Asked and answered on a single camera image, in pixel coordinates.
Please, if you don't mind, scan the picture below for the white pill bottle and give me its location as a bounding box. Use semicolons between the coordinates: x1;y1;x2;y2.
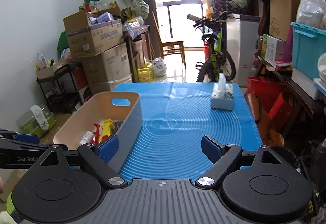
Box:
80;131;94;145

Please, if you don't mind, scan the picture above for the red toy figure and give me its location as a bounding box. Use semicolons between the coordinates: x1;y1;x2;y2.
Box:
92;123;101;144

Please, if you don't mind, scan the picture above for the beige plastic storage bin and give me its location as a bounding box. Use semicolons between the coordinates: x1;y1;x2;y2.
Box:
53;91;143;172

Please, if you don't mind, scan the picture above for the yellow toy gear wrench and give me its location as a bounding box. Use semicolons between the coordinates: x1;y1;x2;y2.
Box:
98;119;114;143

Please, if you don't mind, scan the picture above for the black remote control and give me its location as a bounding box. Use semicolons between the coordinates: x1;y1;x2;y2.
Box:
111;121;123;135

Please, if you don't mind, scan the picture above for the green plastic container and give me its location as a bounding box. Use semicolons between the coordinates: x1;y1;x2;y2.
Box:
15;106;56;138

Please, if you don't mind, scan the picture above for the white rolled towel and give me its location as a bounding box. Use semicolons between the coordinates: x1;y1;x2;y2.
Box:
30;105;49;131

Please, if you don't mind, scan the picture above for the black metal shelf rack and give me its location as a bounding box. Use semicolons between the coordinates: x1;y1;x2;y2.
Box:
36;62;92;113

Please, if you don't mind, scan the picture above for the red box on floor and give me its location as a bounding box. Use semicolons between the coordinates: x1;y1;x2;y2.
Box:
245;77;294;147

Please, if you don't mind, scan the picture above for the large stacked cardboard box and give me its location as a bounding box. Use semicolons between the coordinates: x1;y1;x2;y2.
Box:
82;43;132;95

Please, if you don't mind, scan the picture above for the white tissue box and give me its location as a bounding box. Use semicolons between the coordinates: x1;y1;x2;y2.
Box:
210;73;234;110

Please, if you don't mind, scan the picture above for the blue silicone baking mat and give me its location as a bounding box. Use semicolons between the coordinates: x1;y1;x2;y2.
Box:
115;83;262;181

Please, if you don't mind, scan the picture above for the open top cardboard box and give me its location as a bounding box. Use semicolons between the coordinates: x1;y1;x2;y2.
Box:
63;7;123;59

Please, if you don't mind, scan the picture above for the yellow oil jug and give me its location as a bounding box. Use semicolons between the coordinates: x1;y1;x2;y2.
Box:
138;61;154;83

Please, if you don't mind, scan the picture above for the green black bicycle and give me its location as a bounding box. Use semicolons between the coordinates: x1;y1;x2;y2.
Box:
187;11;236;83

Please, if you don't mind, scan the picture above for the green white carton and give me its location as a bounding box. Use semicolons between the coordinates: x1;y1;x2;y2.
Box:
261;34;286;66

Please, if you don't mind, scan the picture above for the teal plastic storage crate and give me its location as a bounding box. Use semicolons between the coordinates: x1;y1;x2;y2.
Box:
291;22;326;79

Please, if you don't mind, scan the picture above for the white cabinet freezer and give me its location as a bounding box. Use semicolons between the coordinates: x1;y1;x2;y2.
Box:
227;15;260;87

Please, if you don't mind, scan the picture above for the wooden chair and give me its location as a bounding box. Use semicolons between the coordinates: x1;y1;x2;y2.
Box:
151;10;187;68

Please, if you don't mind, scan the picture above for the white plastic bag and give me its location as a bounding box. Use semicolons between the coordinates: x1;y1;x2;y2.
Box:
296;0;325;28

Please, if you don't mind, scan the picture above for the tall brown cardboard box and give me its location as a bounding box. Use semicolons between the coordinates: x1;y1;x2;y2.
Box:
269;0;300;41

